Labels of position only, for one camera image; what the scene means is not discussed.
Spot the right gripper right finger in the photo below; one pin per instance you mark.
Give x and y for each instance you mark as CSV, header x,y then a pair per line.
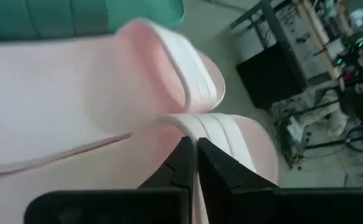
x,y
218,174

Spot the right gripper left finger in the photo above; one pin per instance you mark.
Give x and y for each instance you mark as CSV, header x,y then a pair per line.
x,y
178,168

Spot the pink rubber slide sandal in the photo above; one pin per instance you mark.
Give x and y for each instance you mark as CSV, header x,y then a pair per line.
x,y
218,130
75,93

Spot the green rubber slide sandal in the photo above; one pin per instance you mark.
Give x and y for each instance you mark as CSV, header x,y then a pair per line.
x,y
75,18

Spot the black computer with blue light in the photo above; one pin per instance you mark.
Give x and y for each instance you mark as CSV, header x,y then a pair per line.
x,y
271,74

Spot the wooden table with grey legs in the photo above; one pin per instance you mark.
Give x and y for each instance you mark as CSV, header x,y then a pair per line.
x,y
316,37

